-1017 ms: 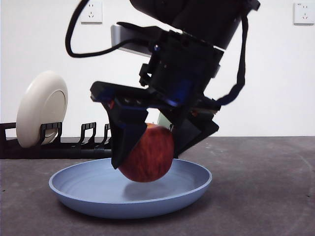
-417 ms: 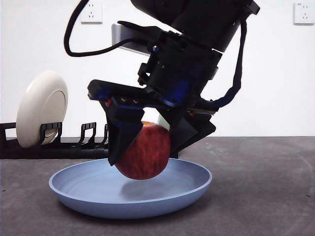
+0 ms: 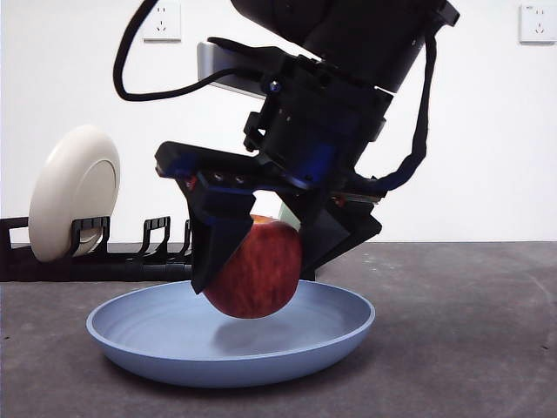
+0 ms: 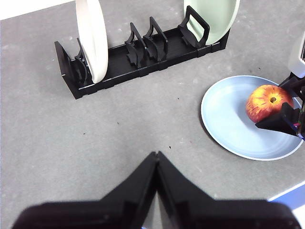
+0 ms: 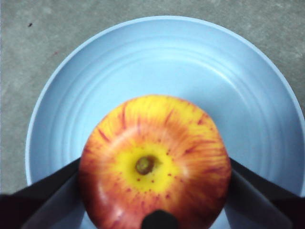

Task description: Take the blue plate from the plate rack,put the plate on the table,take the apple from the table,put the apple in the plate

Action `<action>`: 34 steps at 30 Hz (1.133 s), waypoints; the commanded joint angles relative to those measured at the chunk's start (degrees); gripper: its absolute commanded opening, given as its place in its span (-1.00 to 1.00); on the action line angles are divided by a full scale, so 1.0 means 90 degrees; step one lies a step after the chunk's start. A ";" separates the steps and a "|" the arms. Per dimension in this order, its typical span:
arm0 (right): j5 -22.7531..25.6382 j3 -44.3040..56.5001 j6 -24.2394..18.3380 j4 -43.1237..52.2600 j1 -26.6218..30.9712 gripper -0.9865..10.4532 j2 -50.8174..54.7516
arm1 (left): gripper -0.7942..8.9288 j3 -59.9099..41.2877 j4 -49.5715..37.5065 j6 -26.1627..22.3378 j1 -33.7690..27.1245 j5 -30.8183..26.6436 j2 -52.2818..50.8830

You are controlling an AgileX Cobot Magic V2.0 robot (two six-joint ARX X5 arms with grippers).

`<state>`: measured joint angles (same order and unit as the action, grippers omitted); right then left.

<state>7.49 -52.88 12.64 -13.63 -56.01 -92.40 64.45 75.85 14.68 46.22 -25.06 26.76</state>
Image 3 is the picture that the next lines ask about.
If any black plate rack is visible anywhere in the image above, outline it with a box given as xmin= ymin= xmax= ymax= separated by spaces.
xmin=0 ymin=216 xmax=317 ymax=283

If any pale grey camera box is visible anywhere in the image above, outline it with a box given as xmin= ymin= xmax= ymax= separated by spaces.
xmin=196 ymin=39 xmax=267 ymax=96

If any cream plate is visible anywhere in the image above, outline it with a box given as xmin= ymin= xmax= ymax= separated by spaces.
xmin=28 ymin=125 xmax=122 ymax=263

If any blue plate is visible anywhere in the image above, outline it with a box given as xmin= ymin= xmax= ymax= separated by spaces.
xmin=85 ymin=279 xmax=376 ymax=389

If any thin black cable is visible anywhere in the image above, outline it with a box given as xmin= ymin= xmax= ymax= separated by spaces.
xmin=113 ymin=0 xmax=263 ymax=104

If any red apple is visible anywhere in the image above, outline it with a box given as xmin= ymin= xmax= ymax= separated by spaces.
xmin=203 ymin=213 xmax=304 ymax=320

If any white wall socket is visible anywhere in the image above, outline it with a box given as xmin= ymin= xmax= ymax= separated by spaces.
xmin=518 ymin=3 xmax=557 ymax=45
xmin=143 ymin=1 xmax=182 ymax=44

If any pale green plate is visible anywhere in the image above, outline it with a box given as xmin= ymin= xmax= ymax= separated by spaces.
xmin=280 ymin=202 xmax=302 ymax=233

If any black sleeved cable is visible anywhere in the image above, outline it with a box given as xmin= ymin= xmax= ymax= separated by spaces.
xmin=372 ymin=37 xmax=439 ymax=193

